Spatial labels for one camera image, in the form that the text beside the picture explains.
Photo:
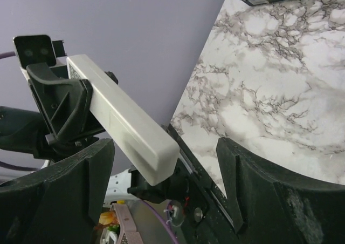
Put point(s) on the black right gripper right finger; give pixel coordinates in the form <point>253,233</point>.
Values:
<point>271,204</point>

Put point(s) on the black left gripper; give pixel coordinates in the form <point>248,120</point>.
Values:
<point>64,104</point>

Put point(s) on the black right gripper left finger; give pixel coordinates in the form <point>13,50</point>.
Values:
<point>60,203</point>

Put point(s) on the white remote control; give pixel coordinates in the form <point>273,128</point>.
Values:
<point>144,142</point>

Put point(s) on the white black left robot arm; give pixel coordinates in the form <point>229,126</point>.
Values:
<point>19,128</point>

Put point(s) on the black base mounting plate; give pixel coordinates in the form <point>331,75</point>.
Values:
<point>206,217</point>

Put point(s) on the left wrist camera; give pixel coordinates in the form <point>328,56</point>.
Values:
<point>33,49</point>

